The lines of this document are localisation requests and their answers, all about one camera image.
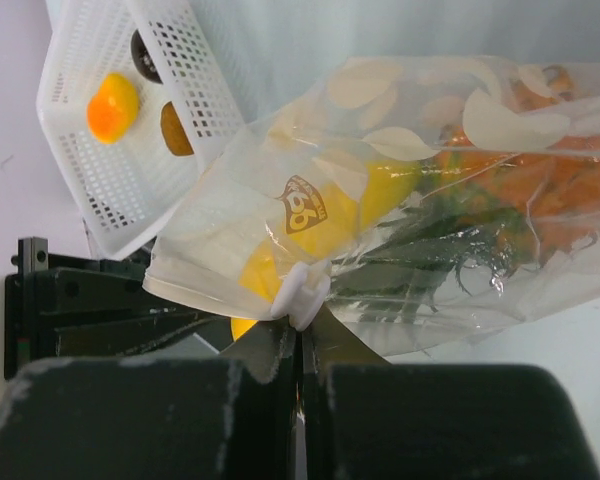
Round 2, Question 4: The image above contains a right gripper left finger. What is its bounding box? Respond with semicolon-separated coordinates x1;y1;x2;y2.
0;322;296;479

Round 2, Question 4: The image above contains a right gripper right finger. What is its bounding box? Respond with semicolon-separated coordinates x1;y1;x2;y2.
301;310;600;479

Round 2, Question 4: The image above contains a clear zip top bag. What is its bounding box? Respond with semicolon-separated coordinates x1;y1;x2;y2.
143;56;600;356

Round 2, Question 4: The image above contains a yellow toy banana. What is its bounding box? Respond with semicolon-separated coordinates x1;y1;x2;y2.
230;157;421;331

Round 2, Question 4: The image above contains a brown kiwi toy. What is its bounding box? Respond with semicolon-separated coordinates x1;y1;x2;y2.
160;102;194;157

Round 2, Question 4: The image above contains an orange papaya slice toy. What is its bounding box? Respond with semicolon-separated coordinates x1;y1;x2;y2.
86;72;140;145

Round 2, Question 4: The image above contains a white plastic basket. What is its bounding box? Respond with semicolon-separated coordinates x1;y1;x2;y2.
36;1;243;260

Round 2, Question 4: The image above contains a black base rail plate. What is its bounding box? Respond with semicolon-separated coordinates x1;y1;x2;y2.
3;237;216;380

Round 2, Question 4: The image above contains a dark purple mangosteen toy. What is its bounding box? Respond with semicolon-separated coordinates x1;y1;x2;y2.
130;29;162;84

